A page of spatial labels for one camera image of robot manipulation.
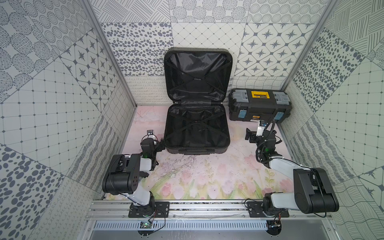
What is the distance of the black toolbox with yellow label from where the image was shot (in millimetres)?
1002

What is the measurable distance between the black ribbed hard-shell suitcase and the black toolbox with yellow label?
0.26 feet

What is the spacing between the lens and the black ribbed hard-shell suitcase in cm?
91
